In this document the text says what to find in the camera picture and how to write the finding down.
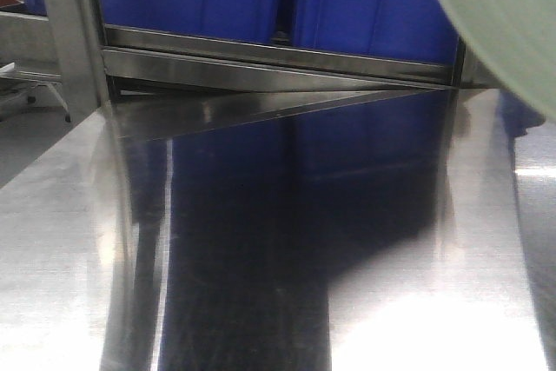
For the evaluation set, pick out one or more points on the green plate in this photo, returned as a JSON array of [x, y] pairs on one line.
[[515, 39]]

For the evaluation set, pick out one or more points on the stainless steel shelf rack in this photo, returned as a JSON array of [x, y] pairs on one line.
[[94, 54]]

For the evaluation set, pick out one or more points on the blue plastic bin middle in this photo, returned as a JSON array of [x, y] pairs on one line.
[[410, 30]]

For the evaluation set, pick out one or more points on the wheeled cart at left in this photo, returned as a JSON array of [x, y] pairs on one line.
[[17, 82]]

